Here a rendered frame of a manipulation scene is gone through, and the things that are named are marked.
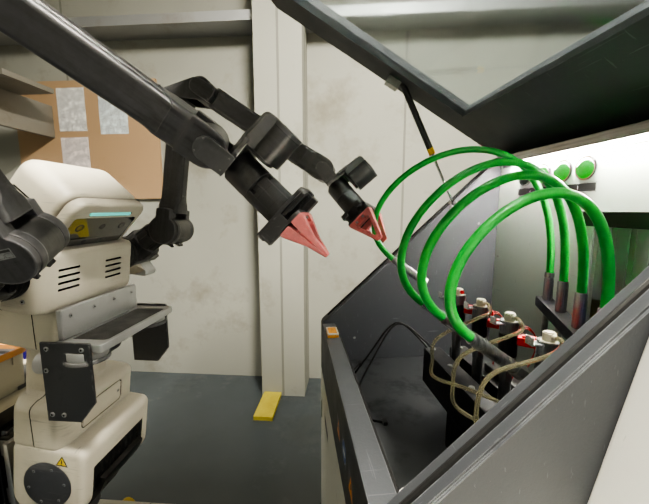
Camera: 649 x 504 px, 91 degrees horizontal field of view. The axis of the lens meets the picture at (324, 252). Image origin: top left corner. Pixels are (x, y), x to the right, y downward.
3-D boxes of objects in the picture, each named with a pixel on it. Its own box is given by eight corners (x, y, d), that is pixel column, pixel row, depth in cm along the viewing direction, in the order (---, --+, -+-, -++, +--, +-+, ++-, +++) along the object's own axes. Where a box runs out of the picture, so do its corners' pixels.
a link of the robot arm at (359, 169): (316, 172, 90) (312, 167, 82) (348, 144, 89) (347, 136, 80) (344, 205, 90) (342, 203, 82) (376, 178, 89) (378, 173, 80)
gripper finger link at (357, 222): (398, 232, 79) (375, 207, 83) (386, 227, 73) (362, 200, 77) (379, 251, 81) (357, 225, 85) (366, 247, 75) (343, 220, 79)
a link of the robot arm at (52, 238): (-20, 240, 51) (-47, 257, 47) (23, 201, 50) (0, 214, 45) (38, 276, 56) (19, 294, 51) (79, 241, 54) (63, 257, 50)
